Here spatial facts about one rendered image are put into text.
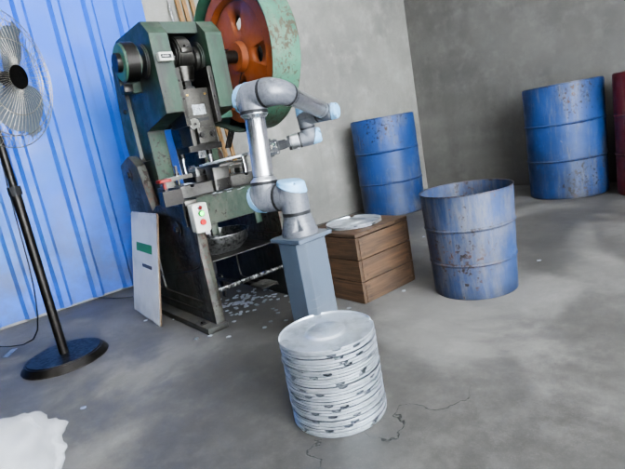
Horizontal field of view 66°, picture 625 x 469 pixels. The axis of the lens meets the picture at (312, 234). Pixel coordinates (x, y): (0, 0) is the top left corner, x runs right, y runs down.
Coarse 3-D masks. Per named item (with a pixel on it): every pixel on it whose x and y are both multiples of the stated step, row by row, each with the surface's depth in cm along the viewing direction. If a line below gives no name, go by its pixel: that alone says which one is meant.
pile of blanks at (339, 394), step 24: (288, 360) 138; (312, 360) 133; (336, 360) 132; (360, 360) 136; (288, 384) 143; (312, 384) 134; (336, 384) 134; (360, 384) 135; (312, 408) 136; (336, 408) 134; (360, 408) 136; (384, 408) 144; (312, 432) 139; (336, 432) 136; (360, 432) 137
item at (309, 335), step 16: (304, 320) 156; (320, 320) 154; (336, 320) 152; (352, 320) 149; (288, 336) 146; (304, 336) 144; (320, 336) 141; (336, 336) 140; (352, 336) 138; (304, 352) 132; (320, 352) 131
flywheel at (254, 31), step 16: (224, 0) 262; (240, 0) 256; (256, 0) 241; (208, 16) 277; (224, 16) 271; (240, 16) 260; (256, 16) 244; (224, 32) 275; (240, 32) 264; (256, 32) 253; (224, 48) 280; (240, 48) 262; (256, 48) 260; (240, 64) 266; (256, 64) 260; (272, 64) 244; (240, 80) 276
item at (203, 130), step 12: (192, 96) 244; (204, 96) 248; (192, 108) 244; (204, 108) 248; (192, 120) 243; (204, 120) 249; (180, 132) 253; (192, 132) 245; (204, 132) 246; (216, 132) 254; (192, 144) 247
